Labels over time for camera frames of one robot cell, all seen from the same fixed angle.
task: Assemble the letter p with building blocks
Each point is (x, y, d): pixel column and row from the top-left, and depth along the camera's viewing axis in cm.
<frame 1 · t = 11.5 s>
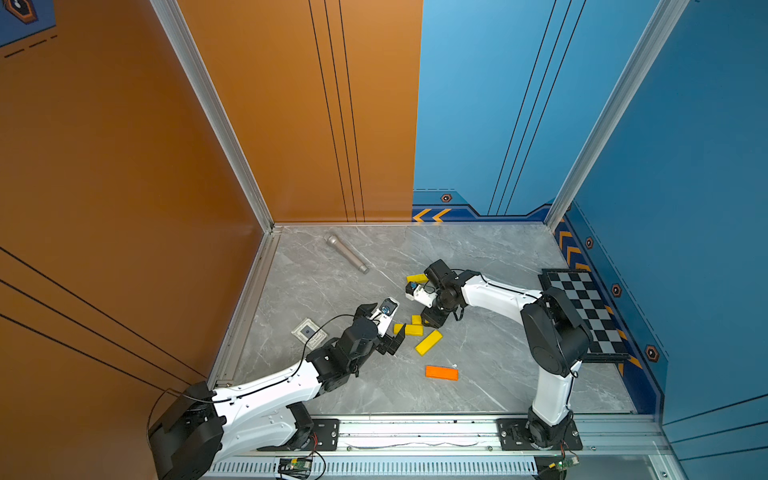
left hand: (391, 311, 81), fingers open
right hand: (429, 315, 93), fingers open
grey metal microphone: (334, 241, 114), point 3 cm above the table
orange block: (442, 372, 85), on the table
yellow block top: (424, 278, 83), point 20 cm above the table
yellow block right side: (429, 343, 90), on the table
small square tag card: (307, 327, 93), on the table

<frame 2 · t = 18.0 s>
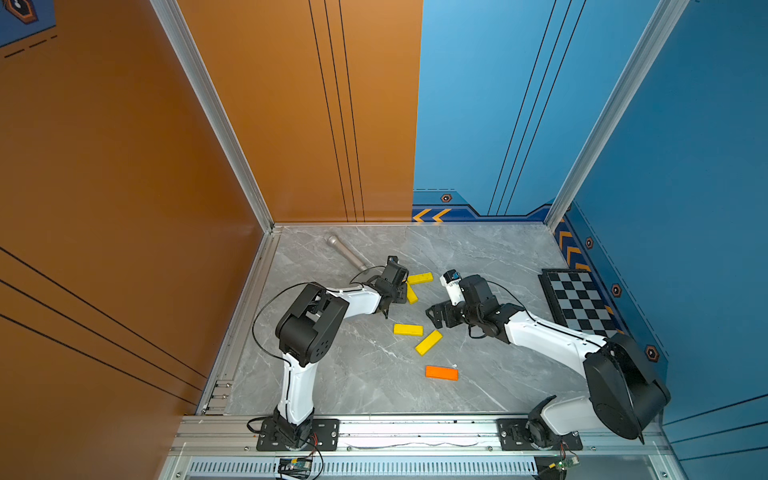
left hand: (401, 284, 101), fingers open
right hand: (439, 307, 88), fingers open
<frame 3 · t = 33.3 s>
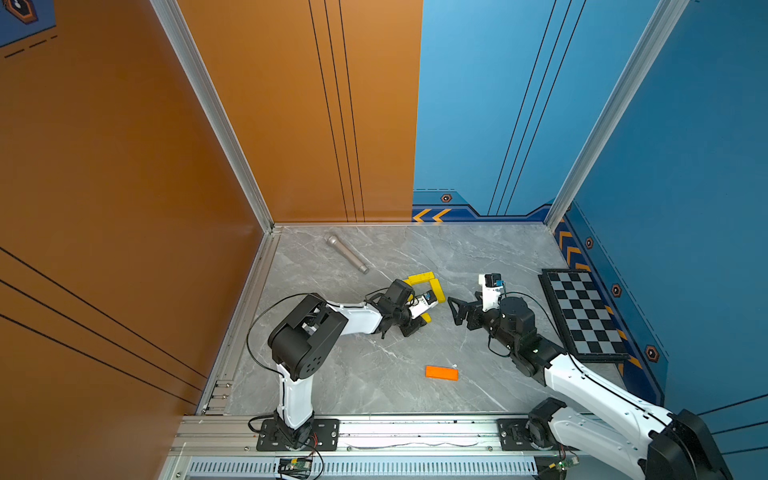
left hand: (423, 313, 95), fingers open
right hand: (462, 296, 81), fingers open
yellow block right side: (438, 290, 101), point 2 cm above the table
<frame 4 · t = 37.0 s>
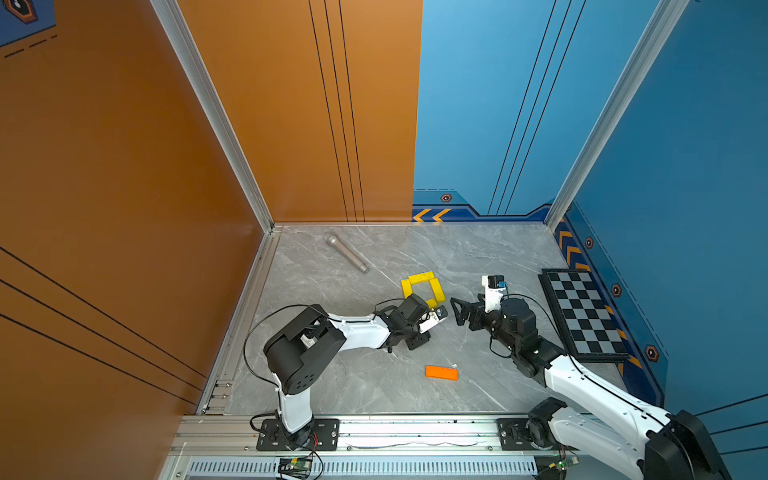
left hand: (426, 323, 92), fingers open
right hand: (465, 298, 82), fingers open
